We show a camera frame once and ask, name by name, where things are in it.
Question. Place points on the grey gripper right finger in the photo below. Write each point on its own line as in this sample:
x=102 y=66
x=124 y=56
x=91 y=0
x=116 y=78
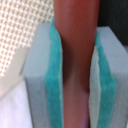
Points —
x=108 y=101

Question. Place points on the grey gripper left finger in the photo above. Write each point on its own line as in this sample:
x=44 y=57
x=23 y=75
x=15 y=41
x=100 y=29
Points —
x=43 y=76

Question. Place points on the brown toy sausage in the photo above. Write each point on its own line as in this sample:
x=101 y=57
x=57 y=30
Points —
x=76 y=22

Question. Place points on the woven grey placemat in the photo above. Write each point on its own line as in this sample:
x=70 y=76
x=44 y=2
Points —
x=18 y=22

